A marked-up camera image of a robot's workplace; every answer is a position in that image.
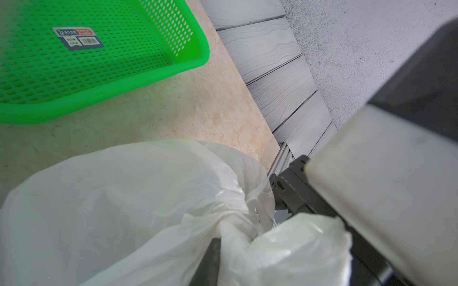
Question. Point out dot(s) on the white plastic bag lemon print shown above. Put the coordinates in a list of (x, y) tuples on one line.
[(144, 214)]

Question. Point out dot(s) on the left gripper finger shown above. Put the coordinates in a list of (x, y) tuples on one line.
[(208, 269)]

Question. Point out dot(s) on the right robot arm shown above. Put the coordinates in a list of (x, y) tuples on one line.
[(423, 91)]

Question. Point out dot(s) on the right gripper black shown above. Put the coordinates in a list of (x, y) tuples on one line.
[(293, 194)]

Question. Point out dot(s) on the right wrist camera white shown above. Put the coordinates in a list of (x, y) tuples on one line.
[(396, 183)]

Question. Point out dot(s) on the green plastic basket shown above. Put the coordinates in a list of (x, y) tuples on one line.
[(58, 57)]

